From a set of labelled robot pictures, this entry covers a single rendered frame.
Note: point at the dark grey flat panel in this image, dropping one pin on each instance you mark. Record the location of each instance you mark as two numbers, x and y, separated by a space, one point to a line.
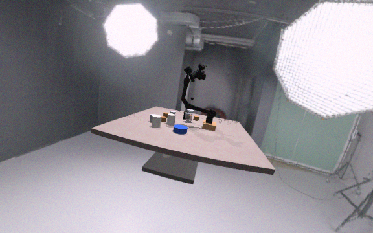
173 168

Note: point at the blue short cylinder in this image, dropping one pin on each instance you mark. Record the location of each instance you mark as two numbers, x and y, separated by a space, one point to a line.
180 129

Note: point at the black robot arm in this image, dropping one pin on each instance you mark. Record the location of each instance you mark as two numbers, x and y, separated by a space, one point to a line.
210 112

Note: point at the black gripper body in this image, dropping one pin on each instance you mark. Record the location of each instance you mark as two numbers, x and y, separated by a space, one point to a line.
201 67

